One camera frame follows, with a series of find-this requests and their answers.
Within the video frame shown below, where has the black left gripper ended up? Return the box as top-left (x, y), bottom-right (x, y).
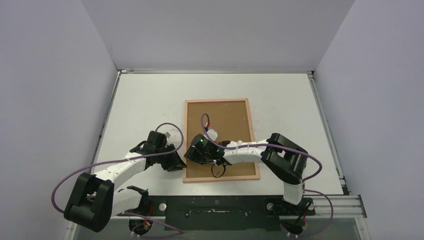
top-left (155, 144), bottom-right (186, 172)

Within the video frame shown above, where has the pink wooden photo frame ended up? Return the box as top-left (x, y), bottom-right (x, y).
top-left (182, 97), bottom-right (261, 184)

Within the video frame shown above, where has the brown backing board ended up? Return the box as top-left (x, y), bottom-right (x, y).
top-left (182, 98), bottom-right (261, 184)

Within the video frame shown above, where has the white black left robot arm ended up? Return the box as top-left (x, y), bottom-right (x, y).
top-left (63, 131), bottom-right (186, 233)

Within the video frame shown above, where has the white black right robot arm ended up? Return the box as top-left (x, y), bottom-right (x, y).
top-left (184, 133), bottom-right (309, 215)

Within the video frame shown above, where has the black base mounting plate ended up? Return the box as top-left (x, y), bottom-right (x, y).
top-left (131, 195), bottom-right (316, 231)

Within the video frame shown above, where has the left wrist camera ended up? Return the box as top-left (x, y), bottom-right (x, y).
top-left (129, 130), bottom-right (174, 155)

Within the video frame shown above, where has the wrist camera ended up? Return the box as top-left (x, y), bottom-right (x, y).
top-left (129, 130), bottom-right (174, 155)
top-left (203, 124), bottom-right (218, 142)

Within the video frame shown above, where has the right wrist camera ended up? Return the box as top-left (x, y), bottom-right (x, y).
top-left (203, 124), bottom-right (218, 142)

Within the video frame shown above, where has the aluminium table edge rail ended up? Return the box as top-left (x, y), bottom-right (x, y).
top-left (306, 70), bottom-right (351, 195)

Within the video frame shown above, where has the aluminium front rail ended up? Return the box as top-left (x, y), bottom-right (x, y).
top-left (68, 194), bottom-right (368, 220)

